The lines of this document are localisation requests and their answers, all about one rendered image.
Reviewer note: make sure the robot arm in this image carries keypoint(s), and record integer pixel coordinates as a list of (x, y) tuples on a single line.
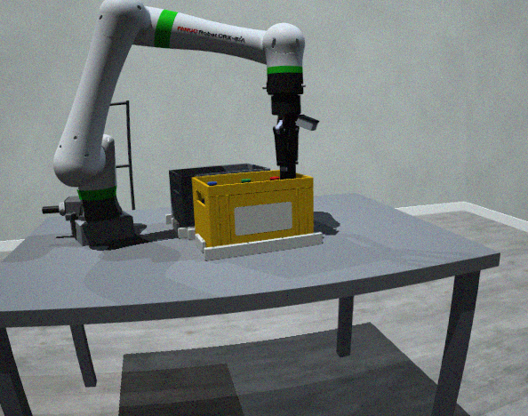
[(84, 153)]

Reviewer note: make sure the yellow plastic crate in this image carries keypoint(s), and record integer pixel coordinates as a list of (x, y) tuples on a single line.
[(259, 210)]

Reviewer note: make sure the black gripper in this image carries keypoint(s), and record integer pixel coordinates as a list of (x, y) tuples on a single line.
[(284, 106)]

